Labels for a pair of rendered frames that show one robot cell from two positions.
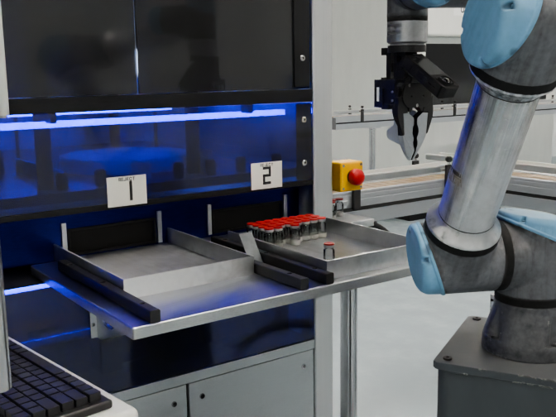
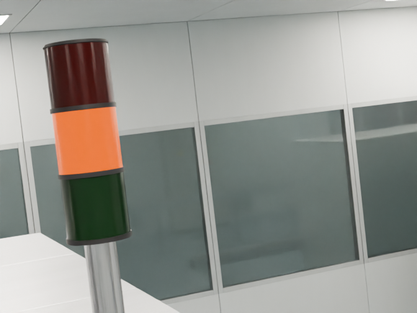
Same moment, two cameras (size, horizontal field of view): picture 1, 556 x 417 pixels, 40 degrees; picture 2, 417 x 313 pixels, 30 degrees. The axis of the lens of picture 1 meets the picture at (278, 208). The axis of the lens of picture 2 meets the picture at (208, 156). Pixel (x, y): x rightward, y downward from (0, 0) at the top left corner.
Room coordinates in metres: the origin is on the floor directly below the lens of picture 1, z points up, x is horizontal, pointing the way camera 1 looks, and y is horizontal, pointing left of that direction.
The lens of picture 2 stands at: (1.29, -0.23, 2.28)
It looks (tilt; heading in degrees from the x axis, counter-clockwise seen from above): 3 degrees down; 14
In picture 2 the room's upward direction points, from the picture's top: 7 degrees counter-clockwise
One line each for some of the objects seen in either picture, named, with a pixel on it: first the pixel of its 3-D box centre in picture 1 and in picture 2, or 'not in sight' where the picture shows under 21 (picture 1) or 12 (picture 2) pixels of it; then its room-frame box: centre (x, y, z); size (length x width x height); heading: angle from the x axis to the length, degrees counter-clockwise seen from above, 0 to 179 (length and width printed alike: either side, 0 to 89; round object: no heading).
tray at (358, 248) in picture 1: (324, 243); not in sight; (1.54, -0.10, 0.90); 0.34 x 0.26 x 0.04; 35
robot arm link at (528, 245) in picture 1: (528, 250); not in sight; (1.21, -0.41, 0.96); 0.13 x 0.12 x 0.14; 99
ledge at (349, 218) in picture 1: (337, 221); not in sight; (1.92, -0.15, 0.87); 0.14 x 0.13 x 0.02; 35
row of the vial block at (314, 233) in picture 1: (293, 232); not in sight; (1.63, -0.03, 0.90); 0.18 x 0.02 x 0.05; 125
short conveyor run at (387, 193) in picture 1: (387, 186); not in sight; (2.16, -0.32, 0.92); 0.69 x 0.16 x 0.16; 125
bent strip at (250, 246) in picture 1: (266, 253); not in sight; (1.41, 0.02, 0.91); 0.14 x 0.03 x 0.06; 36
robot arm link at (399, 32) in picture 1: (405, 34); not in sight; (1.44, -0.24, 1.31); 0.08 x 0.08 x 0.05
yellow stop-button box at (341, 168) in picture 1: (342, 174); not in sight; (1.87, -0.16, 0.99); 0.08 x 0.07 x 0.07; 35
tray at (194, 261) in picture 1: (149, 258); not in sight; (1.44, 0.25, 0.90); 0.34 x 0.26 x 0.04; 35
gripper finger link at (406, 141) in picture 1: (398, 135); not in sight; (1.44, -0.23, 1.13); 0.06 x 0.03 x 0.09; 34
